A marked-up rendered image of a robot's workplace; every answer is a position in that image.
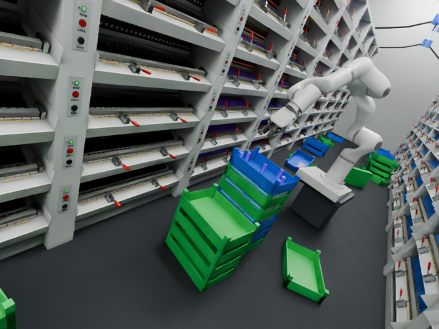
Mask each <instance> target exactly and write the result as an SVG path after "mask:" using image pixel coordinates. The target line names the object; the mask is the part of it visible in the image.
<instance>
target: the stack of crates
mask: <svg viewBox="0 0 439 329"><path fill-rule="evenodd" d="M218 186H219V185H218V184H217V183H214V184H213V186H212V188H209V189H203V190H200V191H194V192H190V193H189V191H188V190H187V189H184V190H183V192H182V195H181V197H180V201H179V203H178V207H177V209H176V212H175V214H174V218H173V220H172V223H171V227H170V229H169V233H168V234H167V238H166V240H165V242H166V244H167V245H168V246H169V248H170V249H171V251H172V252H173V253H174V255H175V257H176V258H177V259H178V261H179V262H180V264H181V265H182V266H183V268H184V269H185V271H186V272H187V274H188V275H189V276H190V278H191V279H192V280H193V282H194V284H195V285H196V286H197V288H198V289H199V290H200V292H204V291H205V290H207V289H209V288H210V287H212V286H214V285H215V284H217V283H219V282H220V281H223V280H224V279H226V278H227V277H229V276H230V275H233V273H234V271H235V270H236V267H237V266H238V264H239V262H240V261H241V259H242V257H243V255H244V253H245V252H246V250H247V248H248V246H249V244H250V243H251V241H252V239H253V237H254V236H255V234H256V232H257V230H258V228H259V227H260V224H259V223H258V222H256V223H254V225H253V224H252V223H251V222H250V221H249V220H248V219H247V218H246V217H245V216H244V215H243V214H242V213H241V212H240V211H239V210H238V209H237V208H235V207H234V206H233V205H232V204H231V203H230V202H229V201H228V200H227V199H226V198H225V197H224V196H223V195H222V194H221V193H220V192H219V191H218V190H217V189H218Z"/></svg>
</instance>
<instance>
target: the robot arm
mask: <svg viewBox="0 0 439 329"><path fill-rule="evenodd" d="M347 84H349V90H350V93H351V96H352V97H353V99H354V101H355V103H356V106H357V111H356V117H355V121H354V122H353V124H352V125H351V126H350V127H349V129H348V130H347V132H346V136H347V138H348V140H350V141H351V142H353V143H355V144H357V145H358V146H359V147H358V148H356V149H351V148H345V149H343V150H342V152H341V153H340V155H339V156H338V157H337V159H336V161H335V162H334V163H333V165H332V166H331V167H330V169H329V171H328V172H327V173H323V172H321V173H320V176H321V177H322V178H323V179H324V180H325V181H327V182H328V183H330V184H331V185H333V186H335V187H337V188H340V189H344V188H345V186H344V184H345V182H344V179H345V178H346V176H347V175H348V174H349V172H350V171H351V169H352V168H353V167H354V165H355V164H356V162H357V161H358V160H359V159H360V158H361V157H362V156H364V155H366V154H369V153H372V152H375V151H377V150H378V149H380V147H381V146H382V142H383V140H382V138H381V136H380V135H378V134H376V133H375V132H373V131H371V130H369V129H367V128H365V127H364V126H365V125H368V124H369V123H371V122H372V120H373V119H374V114H375V110H376V105H375V102H374V100H373V99H372V98H375V99H381V98H384V97H386V96H387V95H388V94H389V92H390V90H391V85H390V83H389V80H388V79H387V78H386V76H385V75H383V74H382V73H381V72H380V71H379V70H378V69H377V68H376V67H375V66H374V64H373V62H372V61H371V60H370V59H369V58H368V57H360V58H357V59H355V60H354V61H352V62H350V63H348V64H347V65H345V66H343V67H342V68H340V69H338V70H337V71H335V72H333V73H332V74H330V75H328V76H326V77H315V78H308V79H305V80H303V81H301V82H299V83H297V84H295V85H294V86H292V87H291V88H289V90H288V91H287V98H288V99H289V100H291V101H290V102H289V103H288V104H287V105H286V106H285V107H283V108H281V109H280V110H278V111H277V112H276V113H275V114H274V115H273V116H271V117H269V118H267V120H268V124H267V126H266V127H265V128H264V129H263V130H262V132H263V134H266V133H267V132H268V131H269V130H270V128H271V127H272V126H274V125H275V126H276V128H275V129H274V130H271V131H270V132H269V133H268V134H267V136H268V138H270V137H272V136H273V135H274V134H277V133H285V131H286V130H287V129H288V128H289V127H290V126H291V125H292V124H293V123H294V121H295V120H296V118H297V117H298V116H300V115H301V114H302V113H303V112H304V111H305V110H306V109H307V108H308V107H309V106H310V105H311V104H313V103H314V102H315V101H316V100H317V99H318V98H320V97H321V93H333V92H335V91H336V90H338V89H340V88H341V87H344V86H345V85H347Z"/></svg>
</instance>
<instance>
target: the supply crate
mask: <svg viewBox="0 0 439 329"><path fill-rule="evenodd" d="M259 150H260V148H259V147H258V146H257V147H255V149H254V150H253V151H250V152H251V155H250V158H249V159H248V162H246V161H245V158H246V156H247V153H248V152H249V151H239V149H238V148H234V150H233V152H232V154H231V157H230V159H229V161H230V162H231V163H232V164H234V165H235V166H236V167H237V168H238V169H239V170H241V171H242V172H243V173H245V175H247V176H248V177H249V178H250V179H251V180H253V181H254V182H256V184H258V185H259V186H260V187H261V188H262V189H264V190H265V191H266V192H267V193H268V194H270V195H271V196H274V195H278V194H280V193H284V192H287V191H290V190H294V188H295V186H296V184H297V183H298V181H299V179H300V178H301V177H300V176H299V175H296V176H295V177H293V176H291V175H290V174H288V173H287V172H286V171H285V170H284V171H283V173H282V175H281V176H280V179H281V177H282V176H285V180H284V182H283V183H282V185H280V184H281V182H282V181H281V180H280V179H277V180H275V178H276V176H277V175H278V173H279V171H280V169H281V168H280V167H279V166H277V165H276V164H274V163H273V162H272V161H270V160H269V159H267V158H266V157H265V156H264V155H262V154H260V153H259ZM240 152H243V153H244V154H243V156H242V158H241V157H239V154H240ZM265 163H266V164H267V167H266V169H265V171H264V173H263V174H261V173H260V171H261V169H262V167H263V165H264V164H265Z"/></svg>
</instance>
